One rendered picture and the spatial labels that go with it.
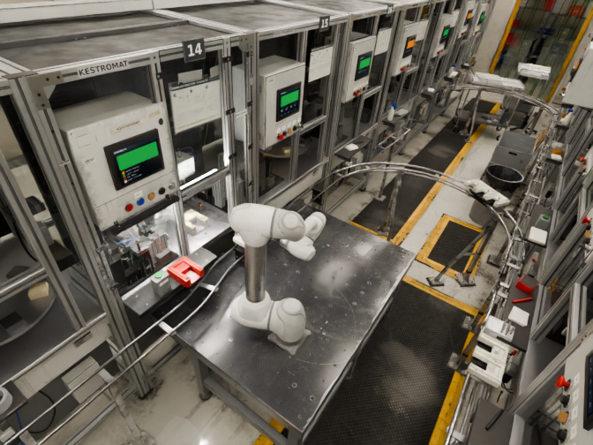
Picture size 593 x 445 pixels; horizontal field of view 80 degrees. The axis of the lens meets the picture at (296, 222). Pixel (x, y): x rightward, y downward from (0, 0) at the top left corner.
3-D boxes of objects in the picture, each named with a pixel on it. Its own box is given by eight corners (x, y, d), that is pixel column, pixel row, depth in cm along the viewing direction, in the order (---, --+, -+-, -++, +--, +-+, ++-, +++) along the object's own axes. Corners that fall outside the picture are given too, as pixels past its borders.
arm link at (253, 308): (267, 337, 189) (228, 328, 191) (274, 313, 202) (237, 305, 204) (273, 221, 143) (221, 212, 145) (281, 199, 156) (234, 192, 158)
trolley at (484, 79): (451, 132, 615) (472, 75, 555) (449, 121, 657) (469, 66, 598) (505, 142, 598) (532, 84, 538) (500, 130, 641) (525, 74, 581)
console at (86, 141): (105, 234, 153) (70, 133, 124) (68, 208, 165) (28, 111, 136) (182, 192, 181) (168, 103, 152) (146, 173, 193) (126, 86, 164)
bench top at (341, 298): (302, 436, 163) (303, 433, 160) (151, 318, 207) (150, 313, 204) (415, 258, 263) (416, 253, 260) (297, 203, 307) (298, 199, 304)
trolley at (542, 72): (529, 128, 656) (557, 73, 596) (496, 121, 675) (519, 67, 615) (529, 114, 717) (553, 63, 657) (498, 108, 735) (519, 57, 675)
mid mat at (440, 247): (469, 285, 333) (470, 284, 332) (413, 260, 355) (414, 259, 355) (491, 232, 399) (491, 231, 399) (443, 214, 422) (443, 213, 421)
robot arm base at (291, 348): (315, 328, 204) (316, 322, 201) (293, 357, 189) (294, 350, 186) (289, 313, 212) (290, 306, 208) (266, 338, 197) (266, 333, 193)
